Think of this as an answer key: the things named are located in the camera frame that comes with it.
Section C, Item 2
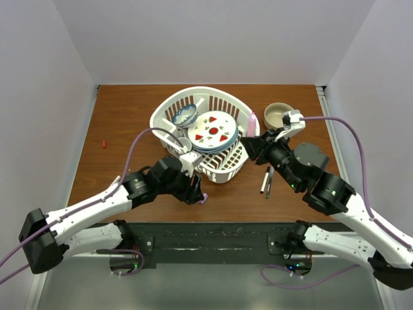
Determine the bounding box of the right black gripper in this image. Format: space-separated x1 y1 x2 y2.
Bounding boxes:
240 127 303 191

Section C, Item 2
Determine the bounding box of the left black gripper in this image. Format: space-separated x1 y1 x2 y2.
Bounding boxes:
157 166 204 204

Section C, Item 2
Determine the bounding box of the purple highlighter cap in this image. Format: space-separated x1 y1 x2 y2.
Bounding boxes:
198 192 208 204

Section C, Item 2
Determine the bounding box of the white pen with black tip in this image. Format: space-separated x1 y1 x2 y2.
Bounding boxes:
260 167 270 194

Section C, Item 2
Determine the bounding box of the pink highlighter pen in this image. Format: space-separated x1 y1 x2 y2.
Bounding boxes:
247 112 257 138

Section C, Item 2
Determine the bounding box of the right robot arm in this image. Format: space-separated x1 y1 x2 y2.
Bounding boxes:
241 130 412 291

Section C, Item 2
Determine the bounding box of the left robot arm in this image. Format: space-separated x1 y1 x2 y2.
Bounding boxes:
19 156 204 274

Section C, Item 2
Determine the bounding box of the beige ceramic bowl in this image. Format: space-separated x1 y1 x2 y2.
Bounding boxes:
263 102 293 129

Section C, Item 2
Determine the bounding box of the small white cup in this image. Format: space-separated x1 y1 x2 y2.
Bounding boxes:
178 137 192 154

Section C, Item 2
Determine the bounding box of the watermelon pattern plate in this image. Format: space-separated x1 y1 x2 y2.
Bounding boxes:
187 110 238 150

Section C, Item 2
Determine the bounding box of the white plastic dish basket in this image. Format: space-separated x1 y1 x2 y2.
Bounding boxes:
150 87 260 183

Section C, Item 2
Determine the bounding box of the blue white patterned bowl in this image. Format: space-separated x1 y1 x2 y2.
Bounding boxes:
172 104 198 129

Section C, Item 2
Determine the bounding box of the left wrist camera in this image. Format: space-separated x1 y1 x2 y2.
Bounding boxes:
179 152 202 177

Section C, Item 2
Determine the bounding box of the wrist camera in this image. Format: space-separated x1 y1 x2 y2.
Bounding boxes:
275 110 306 141
179 152 202 177

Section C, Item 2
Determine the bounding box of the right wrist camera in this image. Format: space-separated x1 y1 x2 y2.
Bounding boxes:
275 110 306 141

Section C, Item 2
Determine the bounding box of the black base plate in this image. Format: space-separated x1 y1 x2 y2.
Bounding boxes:
96 222 343 269

